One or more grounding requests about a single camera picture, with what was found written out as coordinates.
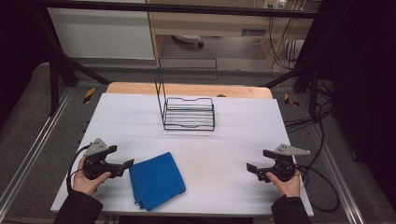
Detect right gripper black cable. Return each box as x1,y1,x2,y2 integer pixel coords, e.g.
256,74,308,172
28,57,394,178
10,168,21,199
291,163,341,214

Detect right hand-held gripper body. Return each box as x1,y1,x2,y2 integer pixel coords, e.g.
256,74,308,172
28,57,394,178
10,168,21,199
257,143,312,184

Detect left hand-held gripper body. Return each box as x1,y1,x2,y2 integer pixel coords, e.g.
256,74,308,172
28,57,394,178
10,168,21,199
82,137,125,181

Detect aluminium floor rail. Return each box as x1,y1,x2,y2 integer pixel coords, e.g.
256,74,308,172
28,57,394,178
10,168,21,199
309,122,366,224
0,88,76,216

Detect white object under desk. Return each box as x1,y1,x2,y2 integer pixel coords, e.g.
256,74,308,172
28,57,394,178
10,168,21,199
172,34,205,49

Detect yellow black floor tape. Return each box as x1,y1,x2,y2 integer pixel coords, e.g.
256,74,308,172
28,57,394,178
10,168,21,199
283,92,301,107
82,87,96,105

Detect white cabinet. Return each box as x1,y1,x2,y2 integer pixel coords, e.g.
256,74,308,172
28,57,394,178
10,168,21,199
47,7,156,61

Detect person's left hand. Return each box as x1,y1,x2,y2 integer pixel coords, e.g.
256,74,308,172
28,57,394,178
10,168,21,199
72,157,112,197

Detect wooden table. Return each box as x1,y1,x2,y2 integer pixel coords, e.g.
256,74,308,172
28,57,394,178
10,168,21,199
105,81,274,100

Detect black wire rack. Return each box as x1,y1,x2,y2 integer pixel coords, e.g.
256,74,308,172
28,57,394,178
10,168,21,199
154,57,219,132

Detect bundle of black cables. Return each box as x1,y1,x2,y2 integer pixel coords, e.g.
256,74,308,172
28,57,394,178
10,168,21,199
268,16,302,71

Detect person's right hand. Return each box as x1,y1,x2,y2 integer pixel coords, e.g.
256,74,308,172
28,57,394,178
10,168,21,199
265,170,302,198

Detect blue folded towel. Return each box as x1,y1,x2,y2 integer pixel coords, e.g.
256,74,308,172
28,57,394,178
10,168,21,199
128,151,187,212

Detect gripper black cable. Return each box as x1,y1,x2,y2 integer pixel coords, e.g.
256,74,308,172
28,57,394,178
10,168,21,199
291,163,341,214
65,144,92,194

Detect black metal frame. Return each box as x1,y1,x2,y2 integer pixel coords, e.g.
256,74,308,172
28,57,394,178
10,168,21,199
31,0,344,118

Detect black curtain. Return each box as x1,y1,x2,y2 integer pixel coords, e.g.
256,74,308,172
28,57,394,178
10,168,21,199
0,0,54,122
298,0,396,213

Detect white power strip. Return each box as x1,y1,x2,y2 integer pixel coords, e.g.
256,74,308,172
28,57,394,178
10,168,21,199
262,0,288,10

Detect black floor cables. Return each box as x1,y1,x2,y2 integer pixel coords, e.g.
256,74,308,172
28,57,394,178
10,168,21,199
283,77,337,133

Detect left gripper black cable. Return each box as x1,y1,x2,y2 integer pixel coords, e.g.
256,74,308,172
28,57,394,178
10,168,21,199
65,144,92,194

